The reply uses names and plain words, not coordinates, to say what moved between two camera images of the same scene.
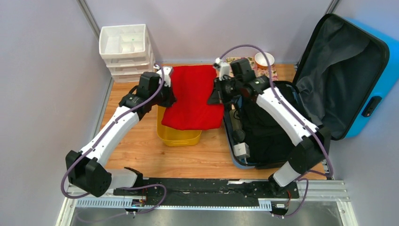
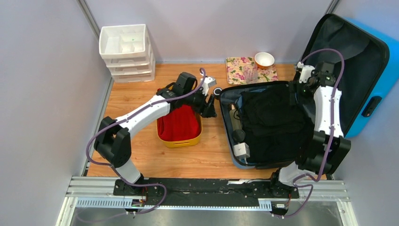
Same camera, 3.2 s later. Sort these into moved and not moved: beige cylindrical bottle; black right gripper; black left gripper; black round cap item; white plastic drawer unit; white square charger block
Moved: black left gripper; black right gripper
Not moved: white square charger block; black round cap item; beige cylindrical bottle; white plastic drawer unit
